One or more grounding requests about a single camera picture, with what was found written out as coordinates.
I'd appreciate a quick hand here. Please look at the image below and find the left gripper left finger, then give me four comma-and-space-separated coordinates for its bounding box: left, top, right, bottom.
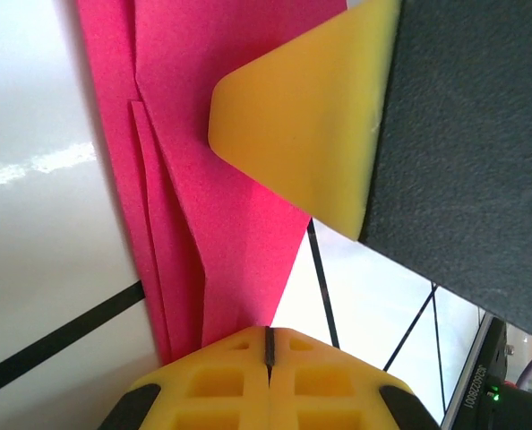
98, 326, 270, 430

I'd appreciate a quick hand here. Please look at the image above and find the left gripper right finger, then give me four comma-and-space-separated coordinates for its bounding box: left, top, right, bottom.
268, 327, 442, 430

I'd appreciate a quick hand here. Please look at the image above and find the magenta square cloth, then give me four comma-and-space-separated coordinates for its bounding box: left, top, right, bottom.
77, 0, 352, 364

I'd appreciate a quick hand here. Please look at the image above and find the aluminium mounting rail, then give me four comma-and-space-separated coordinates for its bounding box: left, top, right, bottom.
439, 311, 502, 430

